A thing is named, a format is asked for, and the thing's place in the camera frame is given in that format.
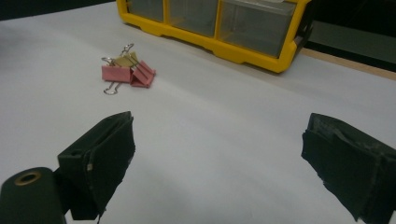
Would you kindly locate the yellow binder clip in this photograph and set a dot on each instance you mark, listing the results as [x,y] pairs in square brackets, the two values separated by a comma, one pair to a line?
[126,59]

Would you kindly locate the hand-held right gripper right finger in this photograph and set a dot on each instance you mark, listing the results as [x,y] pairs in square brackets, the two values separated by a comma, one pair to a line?
[355,168]

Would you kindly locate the pink binder clip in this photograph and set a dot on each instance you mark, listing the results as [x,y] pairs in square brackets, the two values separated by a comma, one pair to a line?
[143,74]
[116,74]

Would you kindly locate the white table cover sheet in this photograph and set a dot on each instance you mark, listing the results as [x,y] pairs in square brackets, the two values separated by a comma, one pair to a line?
[202,140]

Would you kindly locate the clear plastic organizer drawer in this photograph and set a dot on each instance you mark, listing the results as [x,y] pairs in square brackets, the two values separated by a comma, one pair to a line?
[255,28]

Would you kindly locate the set of clear plastic drawers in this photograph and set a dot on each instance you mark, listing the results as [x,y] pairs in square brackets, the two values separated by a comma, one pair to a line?
[191,15]

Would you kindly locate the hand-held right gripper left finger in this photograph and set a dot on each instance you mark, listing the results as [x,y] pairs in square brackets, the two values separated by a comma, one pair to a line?
[99,161]

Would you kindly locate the yellow plastic organizer box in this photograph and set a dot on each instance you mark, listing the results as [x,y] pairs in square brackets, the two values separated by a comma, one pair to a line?
[249,59]

